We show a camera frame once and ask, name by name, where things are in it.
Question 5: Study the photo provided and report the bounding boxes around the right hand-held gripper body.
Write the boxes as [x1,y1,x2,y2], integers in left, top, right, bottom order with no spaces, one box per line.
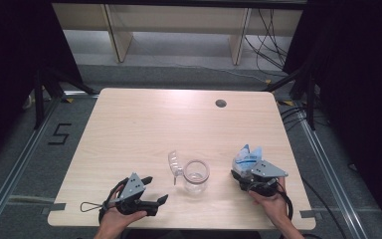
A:
[241,159,289,198]

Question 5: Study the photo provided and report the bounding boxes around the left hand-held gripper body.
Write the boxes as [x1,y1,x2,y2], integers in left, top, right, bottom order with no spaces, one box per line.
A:
[114,171,151,216]

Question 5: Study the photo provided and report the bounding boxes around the white and blue bag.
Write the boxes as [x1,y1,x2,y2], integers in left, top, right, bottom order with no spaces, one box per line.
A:
[232,143,264,178]

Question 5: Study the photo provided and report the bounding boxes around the clear jar with hinged lid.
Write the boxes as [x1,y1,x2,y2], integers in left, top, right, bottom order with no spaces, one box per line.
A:
[167,150,211,195]

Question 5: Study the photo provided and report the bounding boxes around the person's right hand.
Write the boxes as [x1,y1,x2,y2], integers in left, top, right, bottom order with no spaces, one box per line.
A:
[248,176,291,227]

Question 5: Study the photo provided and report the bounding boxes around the person's left hand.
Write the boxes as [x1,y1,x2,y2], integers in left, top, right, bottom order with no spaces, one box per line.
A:
[98,185,148,231]

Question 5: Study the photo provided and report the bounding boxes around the black metal stand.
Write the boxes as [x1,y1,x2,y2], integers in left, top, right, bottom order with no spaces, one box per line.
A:
[33,66,97,130]
[262,63,316,131]

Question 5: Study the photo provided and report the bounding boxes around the black curtain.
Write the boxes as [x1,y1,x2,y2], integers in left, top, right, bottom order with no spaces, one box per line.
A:
[283,0,382,230]
[0,0,83,168]

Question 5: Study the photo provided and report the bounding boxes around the light wooden shelf unit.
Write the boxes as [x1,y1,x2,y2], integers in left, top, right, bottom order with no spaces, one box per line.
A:
[51,3,304,66]

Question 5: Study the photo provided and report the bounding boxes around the grey cord loop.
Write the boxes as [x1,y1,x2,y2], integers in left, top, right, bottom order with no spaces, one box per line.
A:
[80,200,108,213]

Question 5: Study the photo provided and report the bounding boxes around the black left gripper strap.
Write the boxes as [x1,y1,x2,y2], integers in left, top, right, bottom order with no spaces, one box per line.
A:
[97,177,130,224]

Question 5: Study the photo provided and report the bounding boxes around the black cables beside stand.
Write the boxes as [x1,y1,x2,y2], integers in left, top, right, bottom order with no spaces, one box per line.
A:
[280,106,329,132]

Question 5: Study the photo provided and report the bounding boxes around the metal floor rail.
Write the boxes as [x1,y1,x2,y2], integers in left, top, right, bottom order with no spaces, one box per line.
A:
[0,96,63,233]
[297,109,369,239]

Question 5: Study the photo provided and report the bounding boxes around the black floor cable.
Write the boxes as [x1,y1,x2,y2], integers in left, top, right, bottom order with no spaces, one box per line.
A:
[300,177,347,239]

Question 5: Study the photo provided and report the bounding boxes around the thin white floor cable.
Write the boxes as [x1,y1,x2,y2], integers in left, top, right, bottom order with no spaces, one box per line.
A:
[165,63,270,84]

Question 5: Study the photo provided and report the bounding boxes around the bundle of black cables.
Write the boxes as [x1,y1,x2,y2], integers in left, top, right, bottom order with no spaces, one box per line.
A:
[243,8,289,73]

